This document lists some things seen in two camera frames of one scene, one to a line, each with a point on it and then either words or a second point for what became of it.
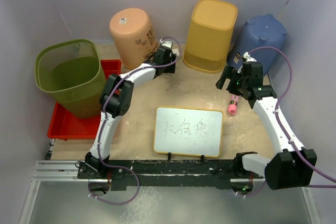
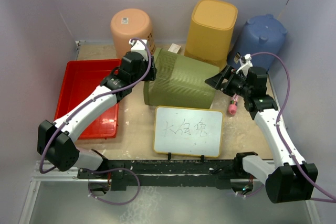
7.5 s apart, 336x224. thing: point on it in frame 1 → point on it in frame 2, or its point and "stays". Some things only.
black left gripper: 169,70 → 150,75
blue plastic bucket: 262,36 stays
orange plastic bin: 134,36 stays
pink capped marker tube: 232,107 stays
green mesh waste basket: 71,72 → 180,82
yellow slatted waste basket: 209,38 stays
